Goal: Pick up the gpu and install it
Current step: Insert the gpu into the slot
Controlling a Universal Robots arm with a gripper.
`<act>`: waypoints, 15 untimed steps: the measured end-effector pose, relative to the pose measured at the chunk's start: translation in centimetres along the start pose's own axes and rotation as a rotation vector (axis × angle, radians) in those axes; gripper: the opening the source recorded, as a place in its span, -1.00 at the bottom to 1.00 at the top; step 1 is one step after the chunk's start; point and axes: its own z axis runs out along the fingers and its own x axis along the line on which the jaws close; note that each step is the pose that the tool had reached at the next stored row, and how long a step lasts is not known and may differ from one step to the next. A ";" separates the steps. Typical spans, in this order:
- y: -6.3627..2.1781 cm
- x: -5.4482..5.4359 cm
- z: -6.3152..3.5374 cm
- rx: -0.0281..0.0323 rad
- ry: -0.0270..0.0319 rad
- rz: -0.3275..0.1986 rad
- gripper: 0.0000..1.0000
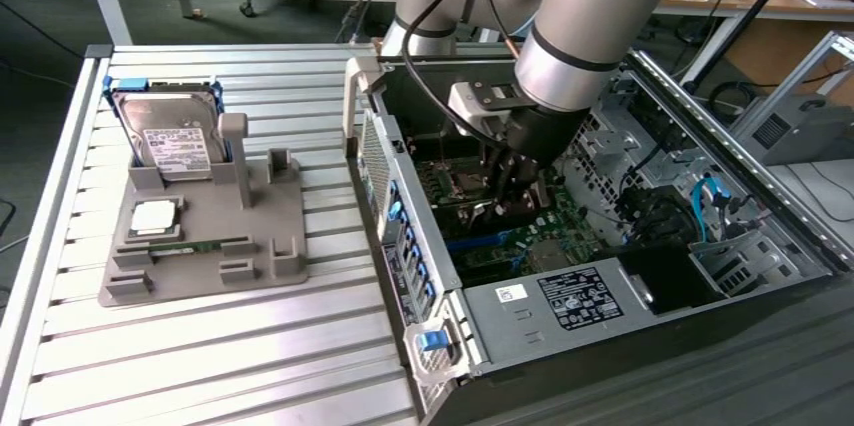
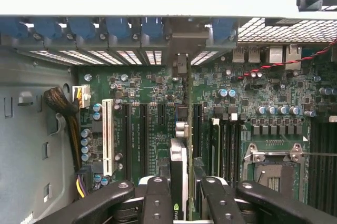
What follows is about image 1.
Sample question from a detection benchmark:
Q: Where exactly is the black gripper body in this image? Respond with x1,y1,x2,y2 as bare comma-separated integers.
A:
502,106,593,170

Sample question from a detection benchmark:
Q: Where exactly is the black graphics card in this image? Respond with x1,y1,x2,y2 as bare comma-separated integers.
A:
437,180,557,240

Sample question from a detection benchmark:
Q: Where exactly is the CPU socket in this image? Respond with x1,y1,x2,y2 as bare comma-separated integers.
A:
445,158,489,200

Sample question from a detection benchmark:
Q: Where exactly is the metal drive cage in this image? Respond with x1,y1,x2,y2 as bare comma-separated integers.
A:
572,98,673,185

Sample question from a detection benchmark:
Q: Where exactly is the green motherboard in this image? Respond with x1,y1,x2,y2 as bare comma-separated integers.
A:
413,155,613,287

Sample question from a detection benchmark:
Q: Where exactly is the open PC case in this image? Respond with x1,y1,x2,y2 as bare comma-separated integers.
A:
343,53,854,426

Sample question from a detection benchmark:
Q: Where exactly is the blue expansion slot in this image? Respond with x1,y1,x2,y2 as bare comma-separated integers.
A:
445,232,510,253

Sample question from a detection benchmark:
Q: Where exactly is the grey chipset heatsink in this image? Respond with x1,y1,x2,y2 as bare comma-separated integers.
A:
530,239,580,268

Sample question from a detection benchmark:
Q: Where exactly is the grey power supply unit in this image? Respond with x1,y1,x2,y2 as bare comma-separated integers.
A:
460,258,729,373

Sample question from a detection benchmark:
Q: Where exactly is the metal disk bay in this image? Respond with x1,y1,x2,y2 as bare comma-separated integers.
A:
686,233,784,297

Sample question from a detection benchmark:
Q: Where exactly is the grey equipment box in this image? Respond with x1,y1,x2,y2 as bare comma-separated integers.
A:
730,90,854,168

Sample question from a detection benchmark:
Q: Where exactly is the green RAM stick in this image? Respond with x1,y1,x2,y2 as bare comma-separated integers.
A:
147,241,226,257

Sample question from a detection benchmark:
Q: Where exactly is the grey parts rack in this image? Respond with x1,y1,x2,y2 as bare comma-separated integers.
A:
98,110,313,308

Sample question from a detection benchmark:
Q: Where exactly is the hard disk in blue carrier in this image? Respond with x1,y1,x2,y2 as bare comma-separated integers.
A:
103,75,237,183

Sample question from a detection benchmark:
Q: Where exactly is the silver CPU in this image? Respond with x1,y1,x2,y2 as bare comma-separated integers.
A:
130,200,183,238

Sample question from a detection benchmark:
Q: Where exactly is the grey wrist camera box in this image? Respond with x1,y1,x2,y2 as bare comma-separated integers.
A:
446,80,540,140

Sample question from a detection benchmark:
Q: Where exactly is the black power wire bundle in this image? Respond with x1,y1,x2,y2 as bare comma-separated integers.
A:
613,185,700,250

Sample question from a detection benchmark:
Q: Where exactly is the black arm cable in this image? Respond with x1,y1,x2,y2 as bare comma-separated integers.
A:
337,0,500,147

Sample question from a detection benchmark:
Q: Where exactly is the black coiled cable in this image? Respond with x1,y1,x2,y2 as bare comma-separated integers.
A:
705,80,764,120

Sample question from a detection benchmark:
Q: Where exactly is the blue data wire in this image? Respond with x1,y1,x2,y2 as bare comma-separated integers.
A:
692,173,733,247

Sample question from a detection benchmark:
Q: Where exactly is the aluminium frame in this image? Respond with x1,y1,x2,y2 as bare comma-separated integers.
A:
786,29,854,98

